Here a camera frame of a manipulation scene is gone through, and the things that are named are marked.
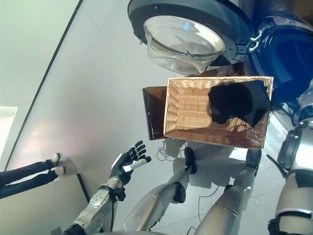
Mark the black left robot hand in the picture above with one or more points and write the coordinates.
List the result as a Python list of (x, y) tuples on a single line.
[(122, 166)]

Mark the black garment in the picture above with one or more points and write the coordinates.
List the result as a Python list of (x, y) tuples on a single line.
[(232, 102)]

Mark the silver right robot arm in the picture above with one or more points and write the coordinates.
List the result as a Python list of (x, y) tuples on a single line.
[(293, 191)]

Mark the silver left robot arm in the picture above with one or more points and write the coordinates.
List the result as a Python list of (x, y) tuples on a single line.
[(97, 203)]

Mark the grey front-load washing machine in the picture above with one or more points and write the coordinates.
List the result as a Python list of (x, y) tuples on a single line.
[(281, 49)]

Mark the brown acrylic stand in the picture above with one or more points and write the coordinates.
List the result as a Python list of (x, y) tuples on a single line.
[(154, 110)]

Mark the wicker laundry basket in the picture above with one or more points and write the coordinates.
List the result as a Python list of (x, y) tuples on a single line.
[(188, 110)]

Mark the grey square outlet plate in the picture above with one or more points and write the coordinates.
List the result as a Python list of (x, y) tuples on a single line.
[(56, 230)]

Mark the person in dark trousers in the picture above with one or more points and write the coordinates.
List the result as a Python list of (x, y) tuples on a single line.
[(24, 176)]

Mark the round glass washer door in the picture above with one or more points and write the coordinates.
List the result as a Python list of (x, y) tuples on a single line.
[(183, 36)]

